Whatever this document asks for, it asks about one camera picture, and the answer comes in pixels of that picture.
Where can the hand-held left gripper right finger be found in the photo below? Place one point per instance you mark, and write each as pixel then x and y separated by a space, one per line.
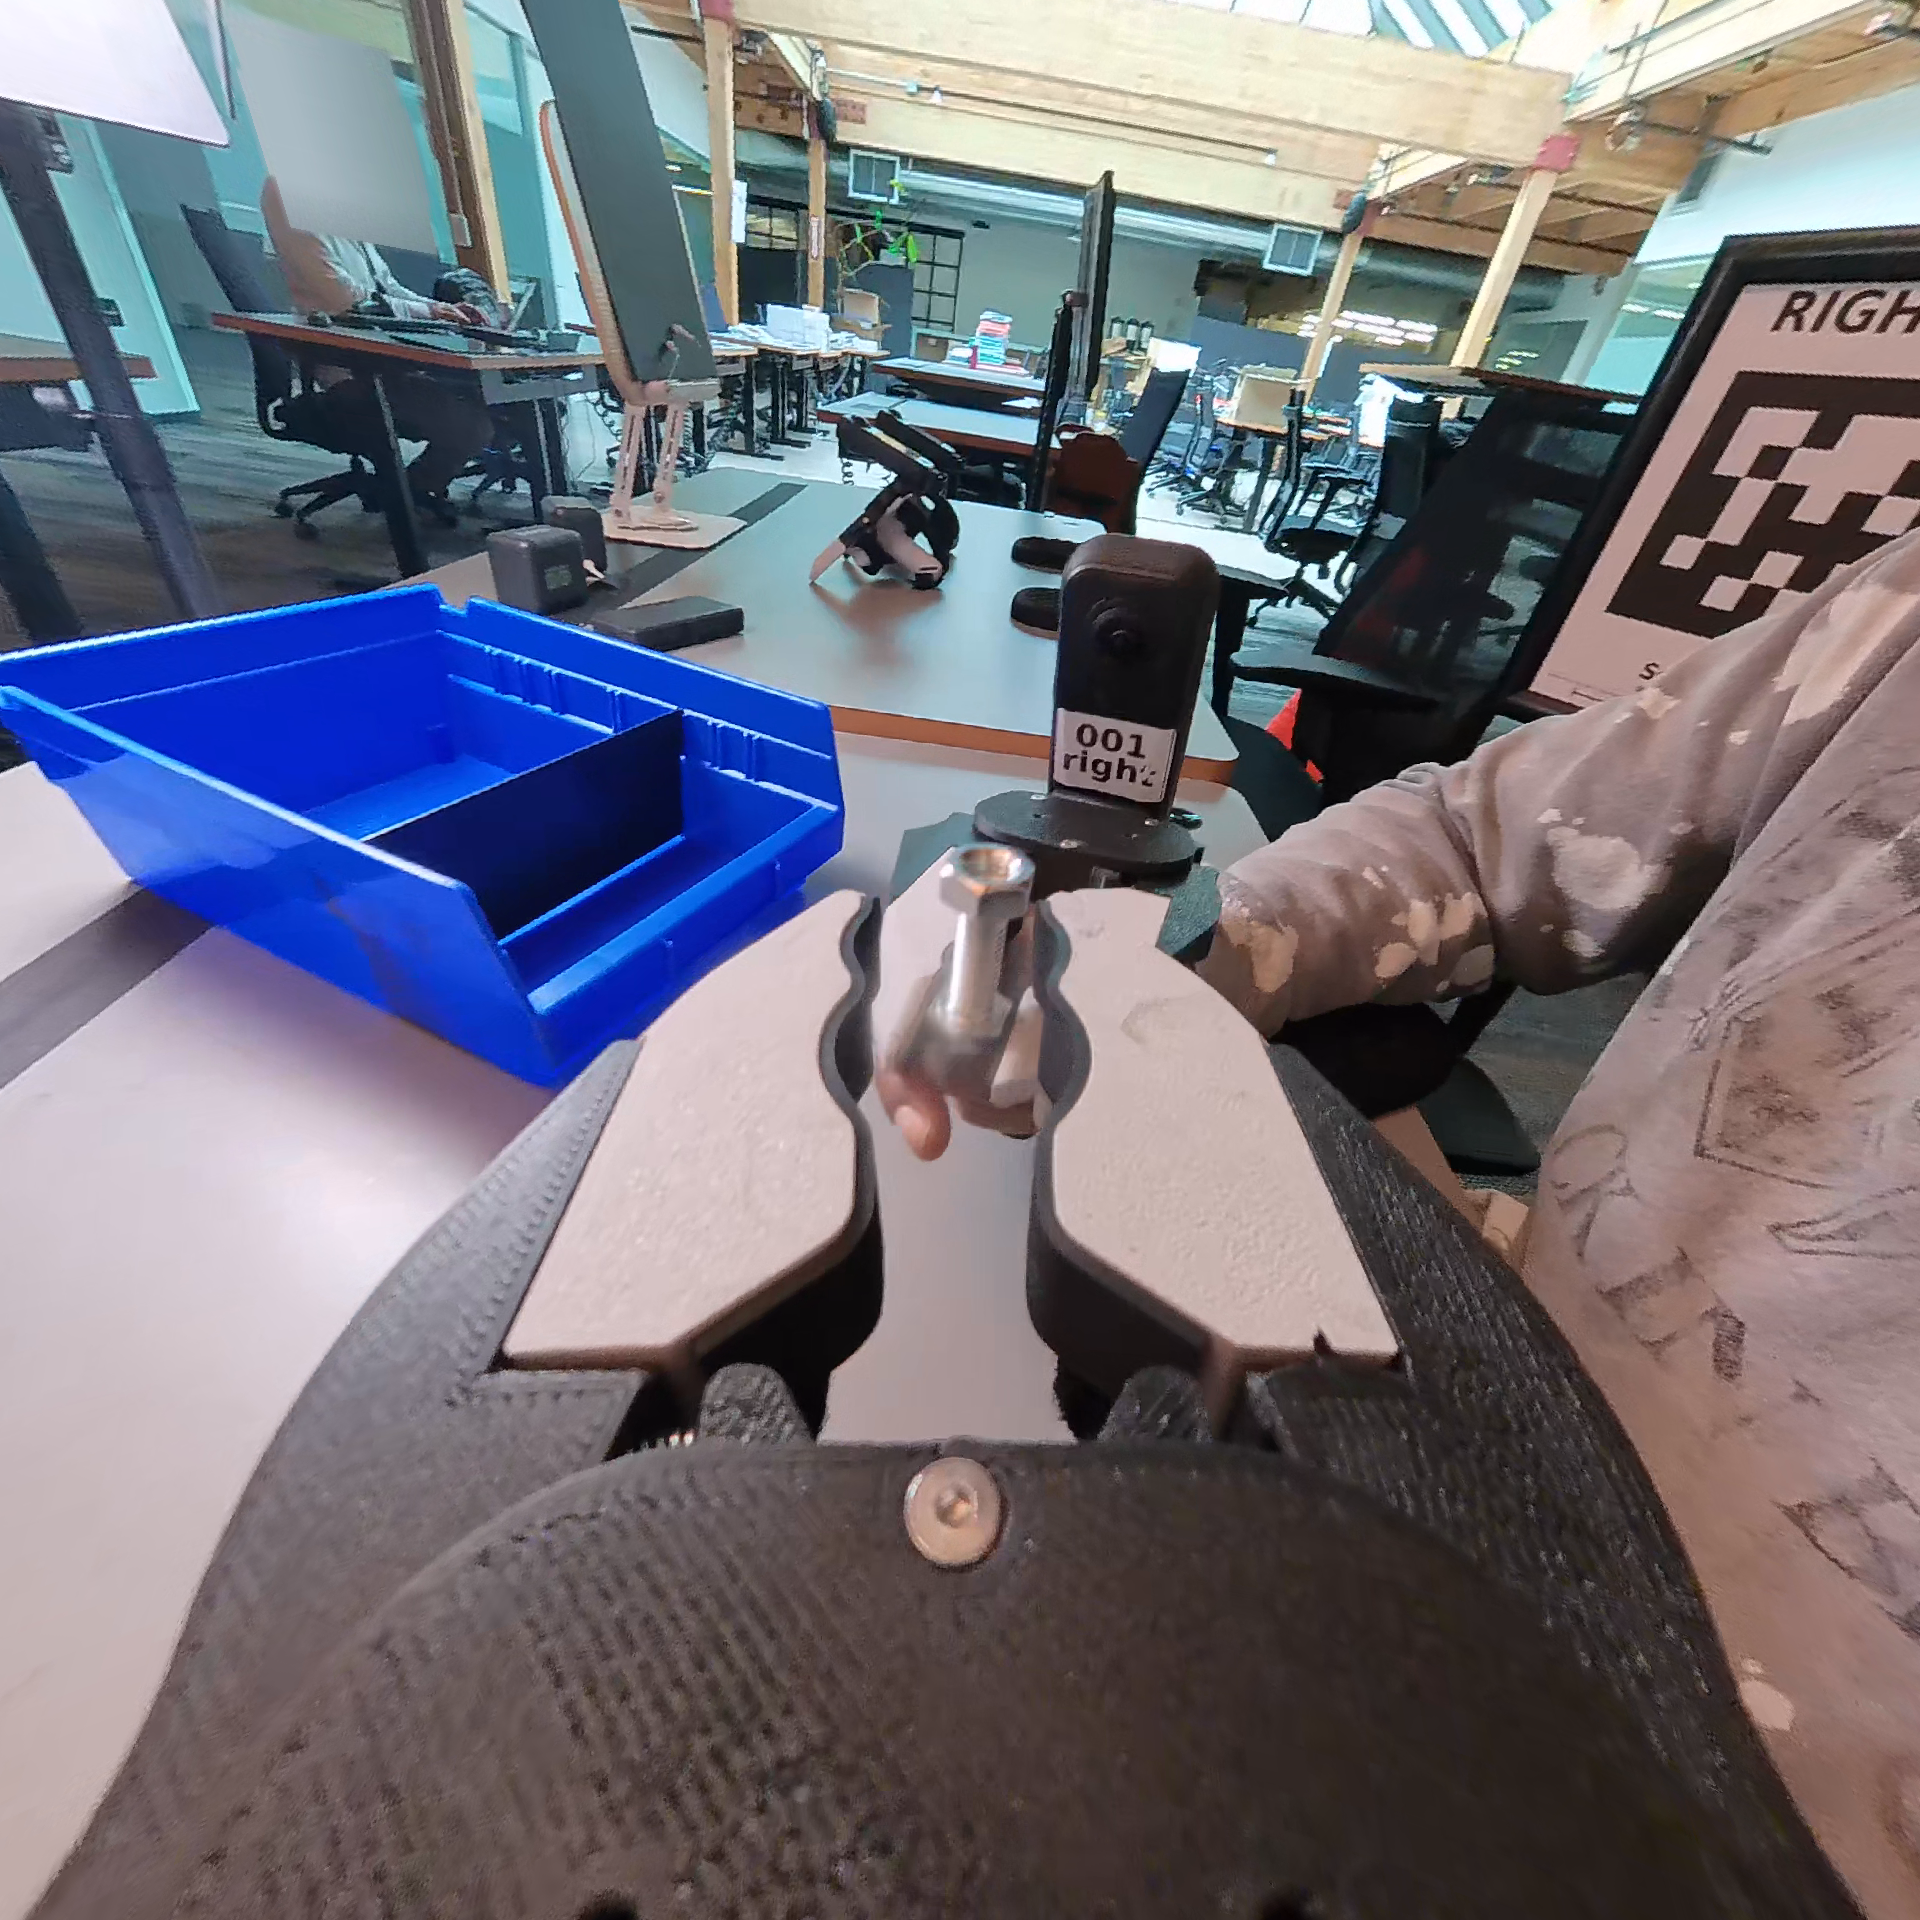
pixel 1216 1201

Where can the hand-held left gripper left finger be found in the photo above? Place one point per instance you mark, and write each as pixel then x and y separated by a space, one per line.
pixel 697 1201

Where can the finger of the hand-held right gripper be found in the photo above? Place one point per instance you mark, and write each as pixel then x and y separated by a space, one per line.
pixel 1024 1050
pixel 900 1006

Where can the silver hex bolt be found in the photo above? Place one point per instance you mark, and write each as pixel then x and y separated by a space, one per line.
pixel 966 990

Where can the silver hex nut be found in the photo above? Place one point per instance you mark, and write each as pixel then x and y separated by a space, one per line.
pixel 984 881

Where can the blue plastic bin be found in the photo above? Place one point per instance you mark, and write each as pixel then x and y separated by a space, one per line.
pixel 391 796

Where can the person's right hand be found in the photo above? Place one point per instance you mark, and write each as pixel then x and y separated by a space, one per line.
pixel 918 1116

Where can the black oval object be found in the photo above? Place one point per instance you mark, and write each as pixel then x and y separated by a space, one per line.
pixel 1037 610
pixel 1044 553

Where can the black and white device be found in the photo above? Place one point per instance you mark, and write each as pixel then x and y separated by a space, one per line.
pixel 894 516

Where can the black mesh office chair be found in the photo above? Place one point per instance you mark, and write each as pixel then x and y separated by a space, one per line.
pixel 1441 600

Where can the black computer monitor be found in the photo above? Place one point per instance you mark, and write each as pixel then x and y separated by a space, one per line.
pixel 1093 301

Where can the black flat device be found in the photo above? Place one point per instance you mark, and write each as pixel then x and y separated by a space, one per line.
pixel 667 625

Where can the wooden board stand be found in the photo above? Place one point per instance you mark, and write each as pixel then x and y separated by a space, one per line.
pixel 667 497

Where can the small black box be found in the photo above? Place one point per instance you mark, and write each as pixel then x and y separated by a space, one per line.
pixel 540 571

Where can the framed marker sign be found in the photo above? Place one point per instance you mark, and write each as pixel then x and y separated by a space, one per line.
pixel 1770 481

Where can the black flat panel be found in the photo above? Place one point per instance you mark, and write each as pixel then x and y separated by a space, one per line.
pixel 616 180

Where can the wooden desk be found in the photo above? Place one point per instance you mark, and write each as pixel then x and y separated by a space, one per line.
pixel 420 347
pixel 47 366

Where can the studio light panel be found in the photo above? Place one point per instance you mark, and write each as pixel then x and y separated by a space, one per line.
pixel 106 301

